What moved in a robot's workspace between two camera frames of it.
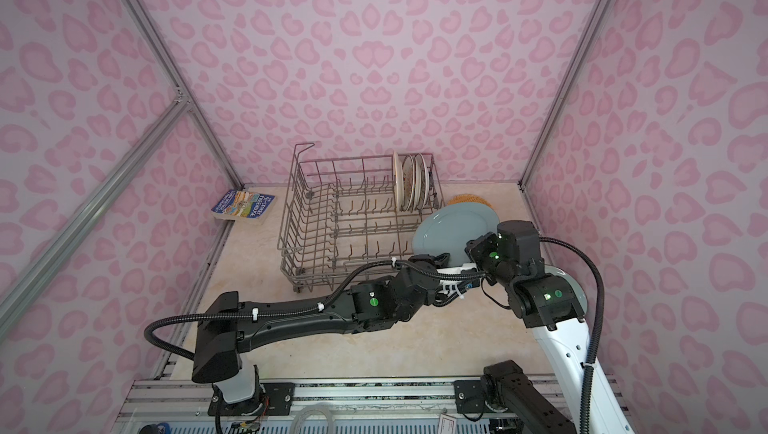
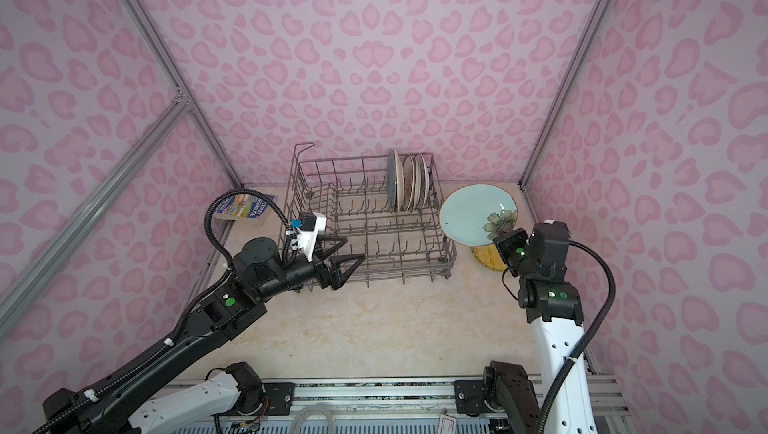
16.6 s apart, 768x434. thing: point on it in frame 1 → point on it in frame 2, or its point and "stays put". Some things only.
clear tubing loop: [315, 408] stays put
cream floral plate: [422, 181] stays put
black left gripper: [435, 262] → [331, 276]
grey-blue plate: [452, 228] → [391, 181]
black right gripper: [476, 246] → [504, 242]
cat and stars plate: [398, 181] stays put
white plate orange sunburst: [408, 183] stays put
